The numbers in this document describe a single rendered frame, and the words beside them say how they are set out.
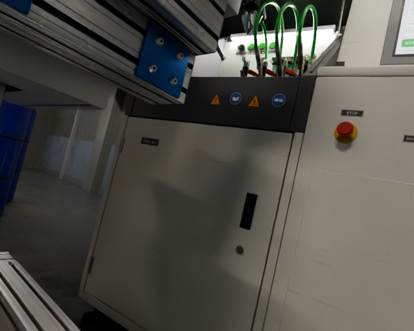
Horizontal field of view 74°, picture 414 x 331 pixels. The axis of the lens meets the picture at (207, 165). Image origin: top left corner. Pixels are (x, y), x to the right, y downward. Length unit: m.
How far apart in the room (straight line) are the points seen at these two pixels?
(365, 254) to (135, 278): 0.69
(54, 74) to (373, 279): 0.73
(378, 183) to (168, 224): 0.60
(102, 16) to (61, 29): 0.06
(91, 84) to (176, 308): 0.69
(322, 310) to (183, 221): 0.44
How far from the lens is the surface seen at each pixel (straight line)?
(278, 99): 0.83
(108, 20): 0.42
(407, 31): 1.21
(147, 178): 1.00
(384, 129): 0.77
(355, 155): 0.76
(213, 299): 0.86
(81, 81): 0.49
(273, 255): 0.78
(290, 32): 1.57
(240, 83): 0.90
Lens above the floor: 0.60
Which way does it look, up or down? 4 degrees up
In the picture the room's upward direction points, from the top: 13 degrees clockwise
